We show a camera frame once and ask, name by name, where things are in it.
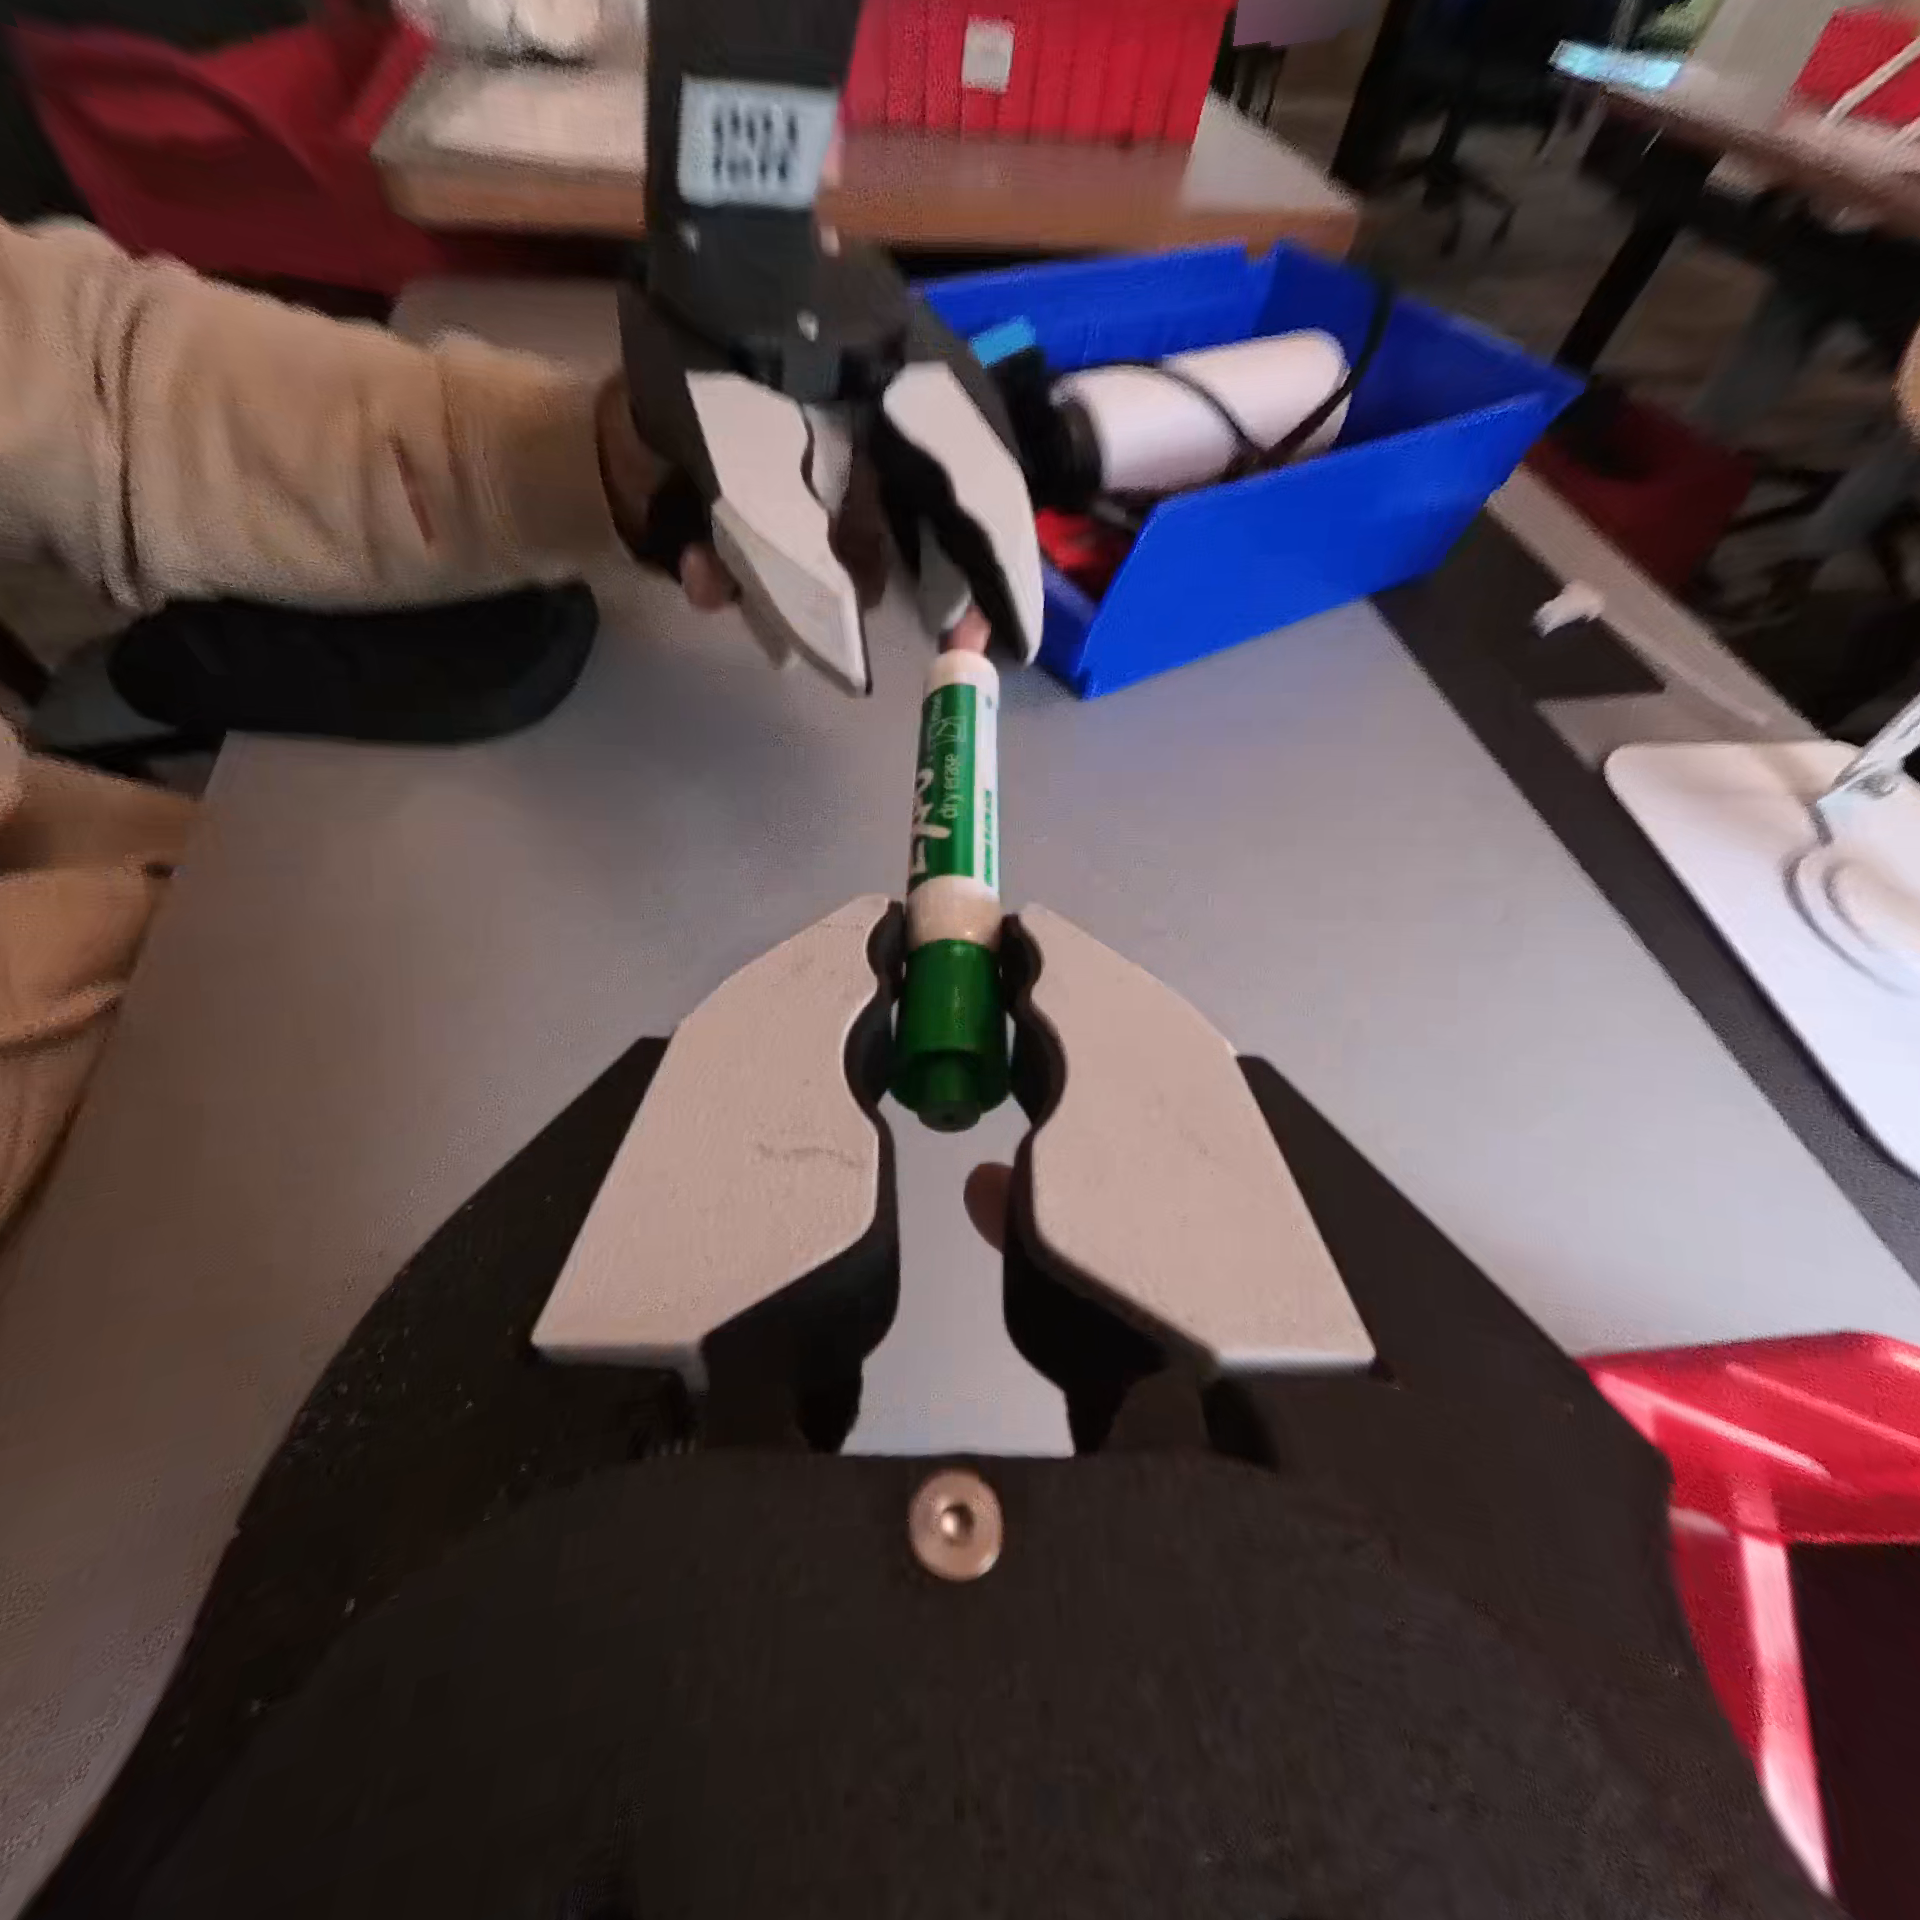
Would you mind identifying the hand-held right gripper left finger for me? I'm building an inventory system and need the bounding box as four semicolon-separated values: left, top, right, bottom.
533;896;905;1377

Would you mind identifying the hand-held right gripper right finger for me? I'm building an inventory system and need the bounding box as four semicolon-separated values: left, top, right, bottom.
995;903;1378;1379

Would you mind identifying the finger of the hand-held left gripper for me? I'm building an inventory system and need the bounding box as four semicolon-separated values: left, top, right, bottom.
880;364;1049;666
686;371;875;698

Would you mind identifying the white tube green label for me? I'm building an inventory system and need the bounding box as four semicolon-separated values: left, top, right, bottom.
888;644;1010;1133

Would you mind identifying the blue storage bin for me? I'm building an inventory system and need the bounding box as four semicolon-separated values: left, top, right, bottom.
911;240;1589;701

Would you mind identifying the red storage bin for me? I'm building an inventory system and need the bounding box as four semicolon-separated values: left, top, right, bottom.
1579;1330;1920;1920

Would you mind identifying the person's left forearm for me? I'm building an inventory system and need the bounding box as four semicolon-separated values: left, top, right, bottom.
0;218;632;619

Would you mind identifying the person's left hand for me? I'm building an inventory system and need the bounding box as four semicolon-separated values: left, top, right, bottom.
592;375;905;615

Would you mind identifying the red block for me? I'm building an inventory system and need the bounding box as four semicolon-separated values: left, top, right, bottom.
1035;507;1137;596

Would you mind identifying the white cylindrical bottle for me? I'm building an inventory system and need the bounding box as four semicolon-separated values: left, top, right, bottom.
1046;327;1354;500

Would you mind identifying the wooden edged table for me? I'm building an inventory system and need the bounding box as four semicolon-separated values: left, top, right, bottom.
1550;37;1920;378
369;57;1361;261

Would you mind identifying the red parts bin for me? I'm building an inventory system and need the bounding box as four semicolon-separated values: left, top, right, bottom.
837;0;1238;147

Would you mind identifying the red plastic bin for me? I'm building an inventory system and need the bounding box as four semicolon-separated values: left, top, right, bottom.
10;0;440;297

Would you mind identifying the white metal stand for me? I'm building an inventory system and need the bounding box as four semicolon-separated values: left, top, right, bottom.
1602;692;1920;1183

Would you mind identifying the red tote bag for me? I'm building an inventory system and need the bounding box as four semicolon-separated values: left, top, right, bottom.
1527;394;1759;591

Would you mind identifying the person's beige hoodie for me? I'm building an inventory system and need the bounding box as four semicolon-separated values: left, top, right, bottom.
0;721;201;1239

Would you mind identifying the thin black cable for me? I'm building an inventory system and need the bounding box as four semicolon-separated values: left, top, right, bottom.
1101;271;1400;484

